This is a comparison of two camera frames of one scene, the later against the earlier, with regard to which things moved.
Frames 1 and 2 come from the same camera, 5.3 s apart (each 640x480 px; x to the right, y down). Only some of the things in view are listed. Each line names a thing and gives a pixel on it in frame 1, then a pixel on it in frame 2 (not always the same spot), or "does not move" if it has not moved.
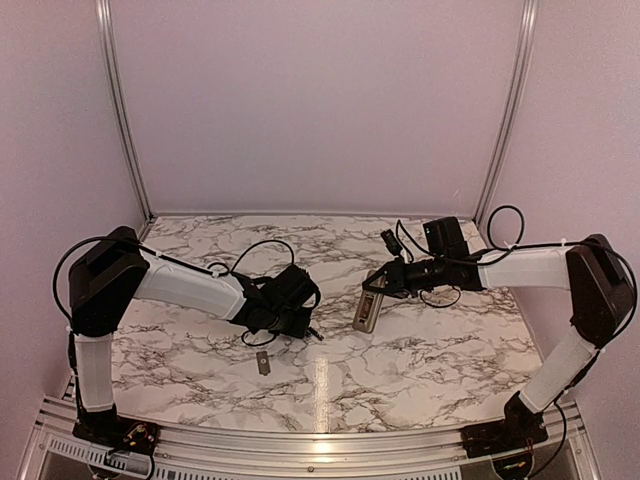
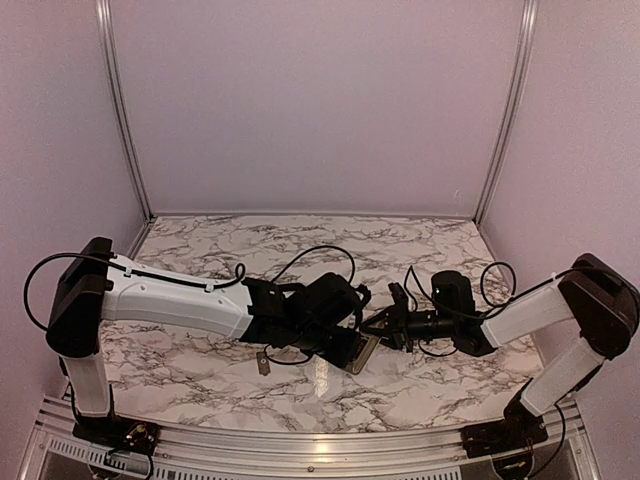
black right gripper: (398, 282) → (395, 328)
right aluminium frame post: (515, 113) does not move
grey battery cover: (263, 363) does not move
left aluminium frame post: (104, 19) does not move
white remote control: (368, 308) → (364, 353)
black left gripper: (300, 328) → (344, 355)
